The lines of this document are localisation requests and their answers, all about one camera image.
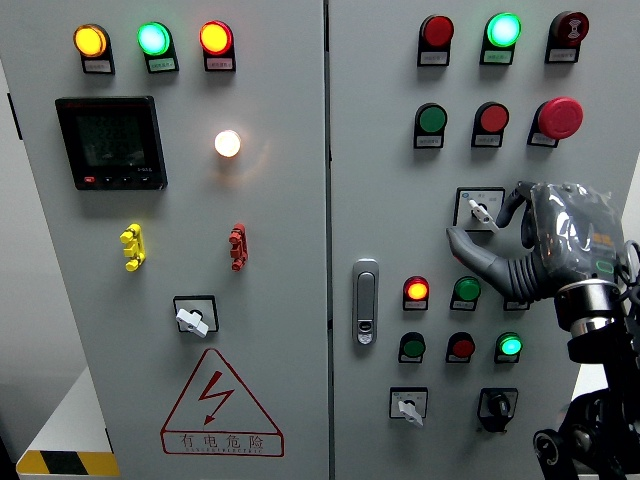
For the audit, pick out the large red push button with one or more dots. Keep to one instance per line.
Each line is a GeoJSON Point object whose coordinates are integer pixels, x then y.
{"type": "Point", "coordinates": [494, 118]}

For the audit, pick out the pale grey cabinet door with lock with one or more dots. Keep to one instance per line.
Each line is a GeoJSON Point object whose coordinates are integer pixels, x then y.
{"type": "Point", "coordinates": [380, 200]}

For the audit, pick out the small unlit green lamp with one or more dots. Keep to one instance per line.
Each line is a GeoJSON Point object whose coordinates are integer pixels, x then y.
{"type": "Point", "coordinates": [467, 288]}

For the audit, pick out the black door hinge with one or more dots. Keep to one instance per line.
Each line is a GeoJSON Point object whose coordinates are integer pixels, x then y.
{"type": "Point", "coordinates": [109, 440]}
{"type": "Point", "coordinates": [15, 117]}

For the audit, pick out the large yellow lamp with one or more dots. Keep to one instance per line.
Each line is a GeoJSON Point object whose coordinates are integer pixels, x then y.
{"type": "Point", "coordinates": [90, 41]}

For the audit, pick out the red warning triangle sign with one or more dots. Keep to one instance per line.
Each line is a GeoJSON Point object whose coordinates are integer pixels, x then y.
{"type": "Point", "coordinates": [220, 441]}

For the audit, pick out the large unlit red lamp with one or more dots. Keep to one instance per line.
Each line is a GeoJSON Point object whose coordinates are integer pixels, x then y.
{"type": "Point", "coordinates": [438, 31]}

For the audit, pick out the large lit red-orange lamp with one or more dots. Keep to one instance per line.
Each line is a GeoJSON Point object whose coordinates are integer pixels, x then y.
{"type": "Point", "coordinates": [216, 37]}

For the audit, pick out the large green push button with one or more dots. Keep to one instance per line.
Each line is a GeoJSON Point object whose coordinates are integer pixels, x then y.
{"type": "Point", "coordinates": [432, 118]}

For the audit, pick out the small lit red lamp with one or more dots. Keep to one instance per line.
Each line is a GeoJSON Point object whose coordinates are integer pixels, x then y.
{"type": "Point", "coordinates": [416, 289]}

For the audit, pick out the large lit green lamp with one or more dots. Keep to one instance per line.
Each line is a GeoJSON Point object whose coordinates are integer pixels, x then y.
{"type": "Point", "coordinates": [504, 30]}
{"type": "Point", "coordinates": [154, 38]}

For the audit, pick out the black and yellow striped tape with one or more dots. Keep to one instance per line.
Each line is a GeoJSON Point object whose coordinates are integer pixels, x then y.
{"type": "Point", "coordinates": [65, 463]}

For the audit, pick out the black display meter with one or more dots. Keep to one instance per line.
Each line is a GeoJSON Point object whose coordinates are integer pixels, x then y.
{"type": "Point", "coordinates": [112, 145]}

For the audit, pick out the large red stop button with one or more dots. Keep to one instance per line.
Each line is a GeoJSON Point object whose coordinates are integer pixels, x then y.
{"type": "Point", "coordinates": [561, 117]}

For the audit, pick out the small red push button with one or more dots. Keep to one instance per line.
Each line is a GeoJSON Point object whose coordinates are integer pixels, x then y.
{"type": "Point", "coordinates": [463, 347]}

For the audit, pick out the small lit green lamp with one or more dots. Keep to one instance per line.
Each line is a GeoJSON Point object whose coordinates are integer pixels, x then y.
{"type": "Point", "coordinates": [509, 345]}

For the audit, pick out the small label plate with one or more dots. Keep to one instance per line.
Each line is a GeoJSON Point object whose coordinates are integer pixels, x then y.
{"type": "Point", "coordinates": [462, 305]}
{"type": "Point", "coordinates": [457, 359]}
{"type": "Point", "coordinates": [433, 58]}
{"type": "Point", "coordinates": [487, 140]}
{"type": "Point", "coordinates": [506, 360]}
{"type": "Point", "coordinates": [562, 55]}
{"type": "Point", "coordinates": [98, 66]}
{"type": "Point", "coordinates": [429, 141]}
{"type": "Point", "coordinates": [410, 359]}
{"type": "Point", "coordinates": [542, 140]}
{"type": "Point", "coordinates": [162, 64]}
{"type": "Point", "coordinates": [220, 64]}
{"type": "Point", "coordinates": [516, 306]}
{"type": "Point", "coordinates": [415, 305]}
{"type": "Point", "coordinates": [496, 57]}

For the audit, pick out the small green push button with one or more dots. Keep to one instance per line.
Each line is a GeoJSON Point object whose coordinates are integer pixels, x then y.
{"type": "Point", "coordinates": [413, 347]}

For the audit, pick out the silver door lock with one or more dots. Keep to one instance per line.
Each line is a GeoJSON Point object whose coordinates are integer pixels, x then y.
{"type": "Point", "coordinates": [365, 300]}

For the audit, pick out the red and black buzzer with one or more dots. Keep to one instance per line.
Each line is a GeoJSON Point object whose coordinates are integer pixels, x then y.
{"type": "Point", "coordinates": [572, 27]}

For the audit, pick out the white lamp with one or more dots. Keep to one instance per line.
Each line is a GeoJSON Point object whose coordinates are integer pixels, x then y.
{"type": "Point", "coordinates": [228, 144]}

